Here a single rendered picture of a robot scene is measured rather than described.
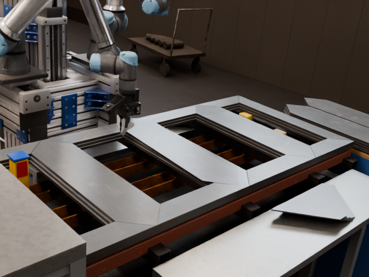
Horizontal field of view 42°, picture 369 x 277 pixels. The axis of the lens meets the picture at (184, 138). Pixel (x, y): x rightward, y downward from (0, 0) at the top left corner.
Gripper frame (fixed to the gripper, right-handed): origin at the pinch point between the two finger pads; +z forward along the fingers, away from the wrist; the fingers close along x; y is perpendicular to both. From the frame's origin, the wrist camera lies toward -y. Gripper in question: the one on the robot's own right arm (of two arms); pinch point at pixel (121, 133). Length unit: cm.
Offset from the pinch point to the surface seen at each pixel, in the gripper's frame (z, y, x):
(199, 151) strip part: 0.8, 17.6, -30.9
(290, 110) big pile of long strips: 1, 98, -20
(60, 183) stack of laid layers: 2.9, -41.0, -20.4
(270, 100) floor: 86, 320, 149
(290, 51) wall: 39, 375, 171
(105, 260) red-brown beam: 6, -50, -62
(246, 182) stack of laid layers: 1, 14, -60
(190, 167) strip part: 0.8, 4.5, -39.5
